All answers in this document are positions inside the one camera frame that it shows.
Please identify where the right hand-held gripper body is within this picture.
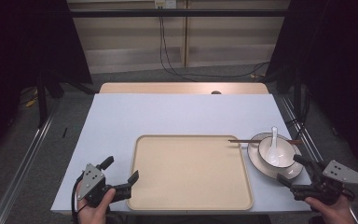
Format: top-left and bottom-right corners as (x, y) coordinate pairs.
(291, 160), (358, 206)

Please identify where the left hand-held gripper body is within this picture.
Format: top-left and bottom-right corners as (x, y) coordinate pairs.
(76, 162), (117, 208)

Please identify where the person's right hand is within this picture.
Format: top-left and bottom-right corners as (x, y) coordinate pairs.
(304, 195), (356, 224)

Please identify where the person's left hand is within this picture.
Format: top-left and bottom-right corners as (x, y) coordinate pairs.
(77, 183), (117, 224)

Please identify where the white bowl with dark rim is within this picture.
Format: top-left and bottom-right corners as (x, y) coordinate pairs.
(257, 135), (297, 169)

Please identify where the white ceramic spoon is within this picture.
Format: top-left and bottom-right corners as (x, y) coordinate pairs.
(265, 125), (281, 168)

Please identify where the white plate with dark rim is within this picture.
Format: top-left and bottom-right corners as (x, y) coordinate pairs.
(246, 132), (305, 181)

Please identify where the brown wooden chopstick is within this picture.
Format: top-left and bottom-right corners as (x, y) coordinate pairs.
(227, 138), (304, 145)

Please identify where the beige plastic tray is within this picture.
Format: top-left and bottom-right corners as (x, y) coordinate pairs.
(126, 133), (255, 212)

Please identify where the black metal stand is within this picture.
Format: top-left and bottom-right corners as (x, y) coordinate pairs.
(36, 69), (49, 128)
(293, 60), (303, 119)

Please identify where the wooden table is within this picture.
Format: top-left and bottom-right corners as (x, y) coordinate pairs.
(99, 81), (270, 95)

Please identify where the black curtain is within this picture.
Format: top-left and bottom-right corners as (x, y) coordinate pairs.
(265, 0), (358, 180)
(0, 0), (93, 166)

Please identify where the black metal crossbar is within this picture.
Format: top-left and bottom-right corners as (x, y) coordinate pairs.
(69, 8), (289, 19)

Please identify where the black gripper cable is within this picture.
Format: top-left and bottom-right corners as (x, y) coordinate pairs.
(71, 175), (86, 224)

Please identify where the aluminium floor rail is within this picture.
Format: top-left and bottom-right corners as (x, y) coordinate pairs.
(0, 98), (62, 224)
(279, 95), (358, 224)

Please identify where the black hanging cable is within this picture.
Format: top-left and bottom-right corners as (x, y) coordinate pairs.
(158, 15), (270, 79)

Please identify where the white wall socket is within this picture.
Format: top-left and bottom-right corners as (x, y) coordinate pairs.
(154, 0), (178, 9)

